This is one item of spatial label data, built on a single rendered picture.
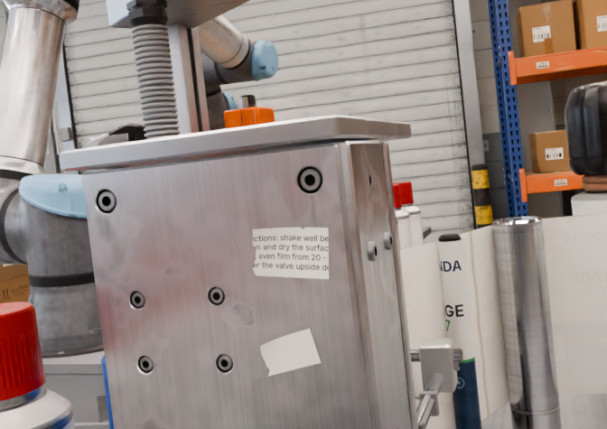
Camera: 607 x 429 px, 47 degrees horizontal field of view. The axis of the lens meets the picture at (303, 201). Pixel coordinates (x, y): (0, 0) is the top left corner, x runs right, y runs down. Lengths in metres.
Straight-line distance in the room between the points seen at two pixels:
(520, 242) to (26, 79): 0.80
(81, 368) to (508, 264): 0.56
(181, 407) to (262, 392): 0.03
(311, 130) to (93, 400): 0.74
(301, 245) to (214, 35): 1.07
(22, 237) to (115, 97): 4.67
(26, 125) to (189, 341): 0.88
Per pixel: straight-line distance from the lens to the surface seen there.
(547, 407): 0.59
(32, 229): 0.99
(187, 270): 0.25
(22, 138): 1.11
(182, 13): 0.70
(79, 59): 5.83
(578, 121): 0.76
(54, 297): 0.99
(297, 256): 0.23
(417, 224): 1.07
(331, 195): 0.23
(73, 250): 0.97
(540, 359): 0.58
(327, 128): 0.23
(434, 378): 0.43
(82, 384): 0.93
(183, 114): 0.73
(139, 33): 0.63
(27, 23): 1.17
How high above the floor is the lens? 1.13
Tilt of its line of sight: 3 degrees down
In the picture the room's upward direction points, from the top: 6 degrees counter-clockwise
